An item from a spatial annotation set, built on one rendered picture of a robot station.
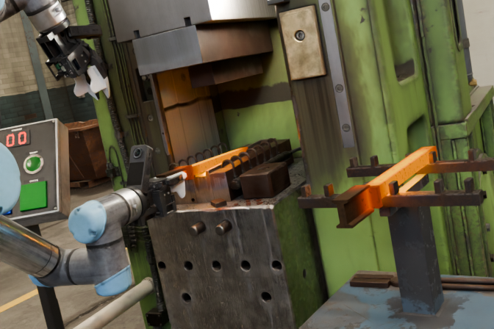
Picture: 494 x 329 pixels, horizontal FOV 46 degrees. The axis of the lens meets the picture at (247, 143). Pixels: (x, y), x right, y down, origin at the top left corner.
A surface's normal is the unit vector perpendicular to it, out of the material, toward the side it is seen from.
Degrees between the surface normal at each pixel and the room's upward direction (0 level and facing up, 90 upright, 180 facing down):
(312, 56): 90
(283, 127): 90
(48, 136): 60
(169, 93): 90
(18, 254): 122
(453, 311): 0
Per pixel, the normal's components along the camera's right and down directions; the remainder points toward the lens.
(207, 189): -0.45, 0.21
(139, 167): -0.44, -0.30
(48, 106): 0.81, -0.07
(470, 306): -0.19, -0.97
